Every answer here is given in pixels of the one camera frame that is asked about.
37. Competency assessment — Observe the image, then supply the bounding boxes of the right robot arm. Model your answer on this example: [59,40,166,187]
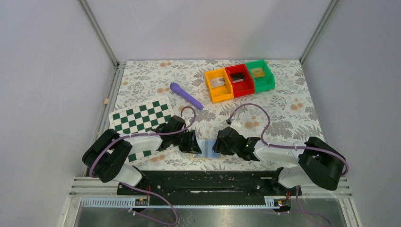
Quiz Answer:
[212,127,349,191]

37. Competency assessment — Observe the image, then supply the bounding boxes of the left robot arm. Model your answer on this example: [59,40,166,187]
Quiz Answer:
[82,115,201,186]

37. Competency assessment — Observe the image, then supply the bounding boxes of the silver card in yellow bin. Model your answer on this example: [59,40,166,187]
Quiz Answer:
[209,77,225,88]

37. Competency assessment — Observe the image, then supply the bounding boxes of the black card in red bin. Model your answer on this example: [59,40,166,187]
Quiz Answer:
[230,72,244,83]

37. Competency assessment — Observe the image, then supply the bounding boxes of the green white chessboard mat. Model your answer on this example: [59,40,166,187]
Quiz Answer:
[108,96,181,166]

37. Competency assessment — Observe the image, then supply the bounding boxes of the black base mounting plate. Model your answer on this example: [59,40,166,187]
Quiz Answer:
[116,170,302,207]

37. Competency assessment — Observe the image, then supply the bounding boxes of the purple toy microphone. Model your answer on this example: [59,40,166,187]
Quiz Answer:
[170,82,204,110]

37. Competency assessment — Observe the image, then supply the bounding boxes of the yellow plastic bin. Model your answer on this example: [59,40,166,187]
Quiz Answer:
[205,68,234,103]

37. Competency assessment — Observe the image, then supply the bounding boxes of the red plastic bin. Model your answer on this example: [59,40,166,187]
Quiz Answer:
[225,64,255,97]

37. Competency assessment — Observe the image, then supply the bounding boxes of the floral patterned table mat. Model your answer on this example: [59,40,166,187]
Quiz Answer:
[98,60,333,172]

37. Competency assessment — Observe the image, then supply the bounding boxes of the green plastic bin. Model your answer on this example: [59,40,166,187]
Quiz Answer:
[245,60,275,93]

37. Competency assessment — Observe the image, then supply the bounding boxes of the white slotted cable duct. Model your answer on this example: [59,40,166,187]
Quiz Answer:
[80,196,280,209]

